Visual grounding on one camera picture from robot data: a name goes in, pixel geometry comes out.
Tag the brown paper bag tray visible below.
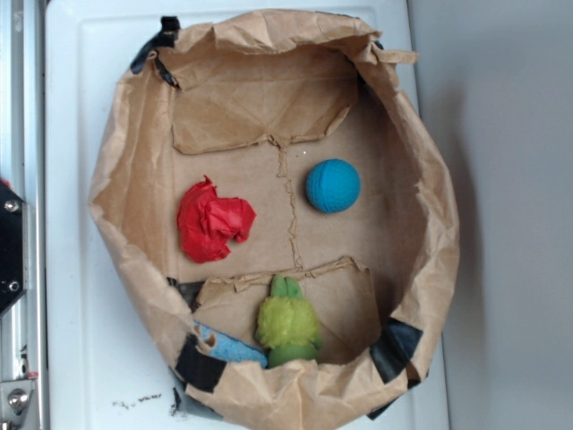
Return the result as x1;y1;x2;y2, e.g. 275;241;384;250
90;10;459;429

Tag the blue dimpled foam ball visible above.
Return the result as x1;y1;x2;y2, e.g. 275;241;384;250
305;159;361;213

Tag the light blue sponge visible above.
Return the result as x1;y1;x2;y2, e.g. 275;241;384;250
193;322;268;368

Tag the green fuzzy plush toy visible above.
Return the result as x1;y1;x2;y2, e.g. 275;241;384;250
255;274;322;368

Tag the black bracket plate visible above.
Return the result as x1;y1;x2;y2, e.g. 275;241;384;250
0;179;26;317

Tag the red crumpled paper wad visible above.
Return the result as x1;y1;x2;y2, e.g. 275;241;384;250
176;177;257;263

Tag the metal rail frame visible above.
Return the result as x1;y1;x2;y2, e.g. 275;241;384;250
1;1;49;429

